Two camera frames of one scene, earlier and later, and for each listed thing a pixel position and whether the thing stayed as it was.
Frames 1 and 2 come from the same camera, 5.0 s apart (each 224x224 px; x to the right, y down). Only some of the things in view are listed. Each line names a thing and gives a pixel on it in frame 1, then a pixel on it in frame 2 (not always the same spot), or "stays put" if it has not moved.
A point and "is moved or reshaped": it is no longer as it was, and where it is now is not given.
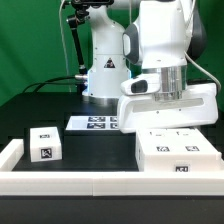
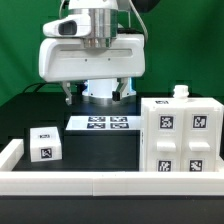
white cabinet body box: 175,150 is moved or reshaped
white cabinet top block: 45,144 stays put
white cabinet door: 158,141 is moved or reshaped
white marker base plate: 89,123 stays put
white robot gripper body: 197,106 to 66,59
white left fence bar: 11,155 stays put
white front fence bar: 64,183 stays put
